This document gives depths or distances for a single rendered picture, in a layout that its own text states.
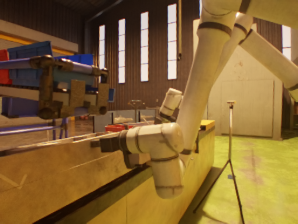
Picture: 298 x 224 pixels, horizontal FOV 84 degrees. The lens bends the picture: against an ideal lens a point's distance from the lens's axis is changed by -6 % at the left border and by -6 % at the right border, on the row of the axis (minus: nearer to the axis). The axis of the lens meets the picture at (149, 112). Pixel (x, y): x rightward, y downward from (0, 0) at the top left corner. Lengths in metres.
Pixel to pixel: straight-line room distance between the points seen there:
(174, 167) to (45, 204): 0.39
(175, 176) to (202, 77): 0.32
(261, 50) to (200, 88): 0.73
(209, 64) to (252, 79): 5.91
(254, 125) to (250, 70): 1.79
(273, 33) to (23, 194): 10.60
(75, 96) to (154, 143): 0.25
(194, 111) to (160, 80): 10.63
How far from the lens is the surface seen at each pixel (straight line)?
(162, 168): 0.52
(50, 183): 0.63
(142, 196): 1.07
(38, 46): 0.62
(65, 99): 0.52
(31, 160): 0.60
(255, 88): 6.44
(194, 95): 0.61
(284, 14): 0.55
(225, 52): 1.05
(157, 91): 11.27
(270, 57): 1.29
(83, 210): 0.74
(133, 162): 0.60
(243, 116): 6.43
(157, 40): 11.93
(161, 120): 1.12
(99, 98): 0.56
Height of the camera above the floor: 1.14
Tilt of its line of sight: 3 degrees down
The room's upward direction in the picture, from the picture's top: straight up
